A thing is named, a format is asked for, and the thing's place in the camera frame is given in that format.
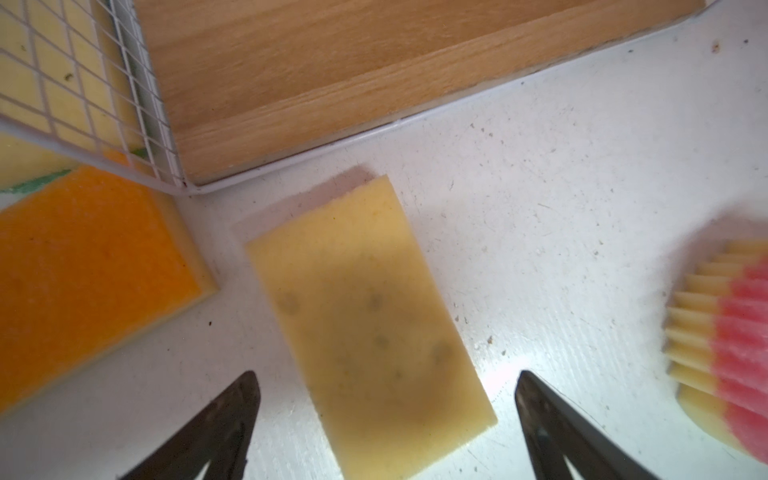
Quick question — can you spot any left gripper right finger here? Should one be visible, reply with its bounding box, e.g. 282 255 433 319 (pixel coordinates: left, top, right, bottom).
515 370 656 480

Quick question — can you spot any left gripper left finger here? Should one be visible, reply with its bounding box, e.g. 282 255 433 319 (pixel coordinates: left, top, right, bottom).
123 370 261 479

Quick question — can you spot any pale yellow sponge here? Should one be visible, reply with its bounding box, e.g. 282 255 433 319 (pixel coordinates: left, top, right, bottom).
246 176 497 479

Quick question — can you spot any orange sponge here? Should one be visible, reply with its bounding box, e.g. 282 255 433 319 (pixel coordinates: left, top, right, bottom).
1 167 217 412

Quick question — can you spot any white wire wooden shelf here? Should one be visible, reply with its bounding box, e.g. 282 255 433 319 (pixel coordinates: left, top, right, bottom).
1 1 706 194

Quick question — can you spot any yellow sponge green back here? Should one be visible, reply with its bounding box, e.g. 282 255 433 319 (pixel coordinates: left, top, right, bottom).
1 1 150 173

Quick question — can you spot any pink smiley sponge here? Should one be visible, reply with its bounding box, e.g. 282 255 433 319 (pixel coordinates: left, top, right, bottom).
664 239 767 462

